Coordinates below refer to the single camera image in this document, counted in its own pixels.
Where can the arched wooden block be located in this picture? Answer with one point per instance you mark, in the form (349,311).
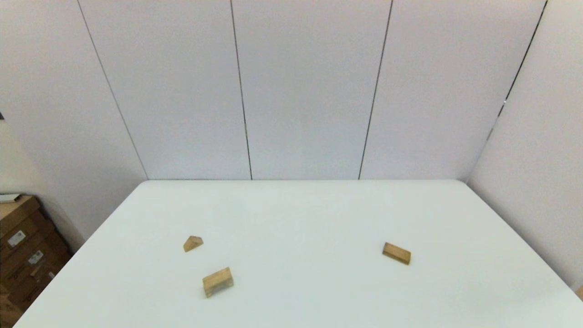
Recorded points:
(217,279)

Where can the flat white item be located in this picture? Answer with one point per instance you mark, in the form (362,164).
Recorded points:
(9,197)

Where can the brown cardboard box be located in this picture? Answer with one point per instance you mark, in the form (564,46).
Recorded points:
(7,312)
(13,218)
(27,259)
(41,280)

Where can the rectangular wooden block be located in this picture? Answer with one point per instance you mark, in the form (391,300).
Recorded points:
(396,253)

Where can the triangular wooden block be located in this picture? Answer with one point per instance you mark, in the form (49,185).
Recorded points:
(192,243)

